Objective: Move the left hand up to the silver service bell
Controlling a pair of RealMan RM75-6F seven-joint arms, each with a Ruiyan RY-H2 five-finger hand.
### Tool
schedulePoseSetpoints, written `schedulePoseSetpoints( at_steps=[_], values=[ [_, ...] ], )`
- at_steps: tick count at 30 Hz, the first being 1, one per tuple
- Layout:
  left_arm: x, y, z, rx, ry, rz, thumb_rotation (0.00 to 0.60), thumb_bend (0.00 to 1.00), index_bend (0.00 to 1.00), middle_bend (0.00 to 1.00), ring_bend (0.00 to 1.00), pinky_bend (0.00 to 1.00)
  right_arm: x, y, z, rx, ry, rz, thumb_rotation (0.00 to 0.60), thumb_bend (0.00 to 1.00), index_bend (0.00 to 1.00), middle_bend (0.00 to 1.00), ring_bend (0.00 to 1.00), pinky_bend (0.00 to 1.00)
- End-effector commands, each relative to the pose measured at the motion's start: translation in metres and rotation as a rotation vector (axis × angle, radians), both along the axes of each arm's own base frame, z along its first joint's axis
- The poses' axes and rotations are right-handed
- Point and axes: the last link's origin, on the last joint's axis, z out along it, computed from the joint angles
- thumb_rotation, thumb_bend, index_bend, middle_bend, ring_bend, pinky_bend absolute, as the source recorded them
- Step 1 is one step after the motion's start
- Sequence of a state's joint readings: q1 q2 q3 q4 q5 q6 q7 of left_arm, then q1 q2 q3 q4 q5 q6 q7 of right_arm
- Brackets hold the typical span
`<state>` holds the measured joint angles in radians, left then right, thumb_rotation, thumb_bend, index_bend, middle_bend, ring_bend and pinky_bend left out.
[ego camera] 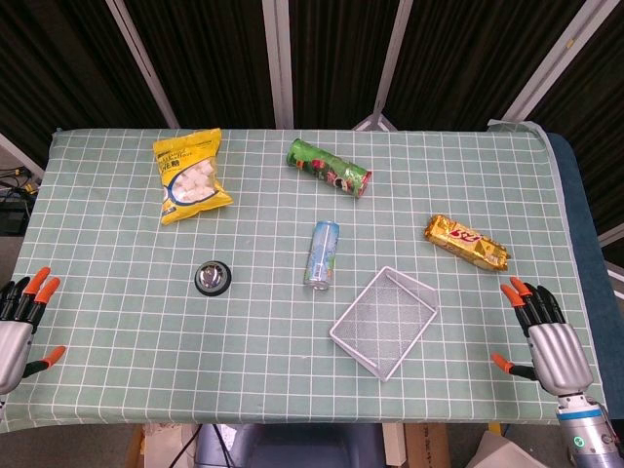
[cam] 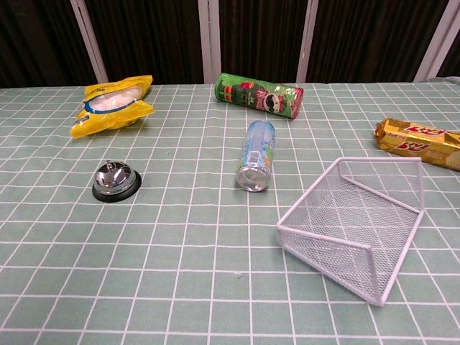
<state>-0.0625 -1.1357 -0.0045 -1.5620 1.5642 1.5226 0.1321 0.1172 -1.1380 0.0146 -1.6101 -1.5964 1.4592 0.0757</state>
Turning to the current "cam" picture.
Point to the silver desk bell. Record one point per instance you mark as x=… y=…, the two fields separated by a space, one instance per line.
x=114 y=180

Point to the light blue drink can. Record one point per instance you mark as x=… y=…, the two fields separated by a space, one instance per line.
x=257 y=154

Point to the green Pringles can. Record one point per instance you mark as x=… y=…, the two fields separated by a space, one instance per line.
x=258 y=95

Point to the green checked tablecloth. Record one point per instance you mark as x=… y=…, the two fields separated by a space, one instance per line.
x=179 y=269

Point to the yellow snack bag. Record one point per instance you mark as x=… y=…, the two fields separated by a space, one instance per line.
x=111 y=104

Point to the dark curtain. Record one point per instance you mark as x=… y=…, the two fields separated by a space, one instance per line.
x=154 y=39

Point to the gold biscuit packet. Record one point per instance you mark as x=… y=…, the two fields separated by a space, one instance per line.
x=420 y=142

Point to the white frame post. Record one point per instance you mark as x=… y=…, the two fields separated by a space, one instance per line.
x=436 y=39
x=210 y=39
x=90 y=39
x=306 y=39

